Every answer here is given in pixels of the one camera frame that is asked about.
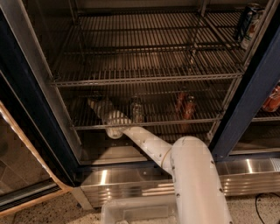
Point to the red soda can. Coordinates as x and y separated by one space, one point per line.
189 107
179 101

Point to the bottom wire fridge shelf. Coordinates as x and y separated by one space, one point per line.
158 108

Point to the stainless steel fridge base grille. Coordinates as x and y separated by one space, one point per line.
241 177

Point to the wire fridge shelf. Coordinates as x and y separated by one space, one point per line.
149 31
158 108
147 64

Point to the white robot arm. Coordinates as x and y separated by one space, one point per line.
198 191

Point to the glass fridge door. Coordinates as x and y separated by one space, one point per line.
26 176

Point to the upper wire fridge shelf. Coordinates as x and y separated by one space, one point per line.
149 31

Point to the middle wire fridge shelf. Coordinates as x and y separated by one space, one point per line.
147 64

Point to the clear glass bottle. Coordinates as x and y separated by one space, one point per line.
136 110

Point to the red soda can rear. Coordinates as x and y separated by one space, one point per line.
179 101

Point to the orange packet right compartment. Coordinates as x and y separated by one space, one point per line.
272 103

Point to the white can top shelf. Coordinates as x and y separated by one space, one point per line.
251 29

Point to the clear plastic bin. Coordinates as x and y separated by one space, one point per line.
141 210

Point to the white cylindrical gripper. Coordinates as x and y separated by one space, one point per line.
101 108

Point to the dark blue can top shelf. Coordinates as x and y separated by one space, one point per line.
244 21

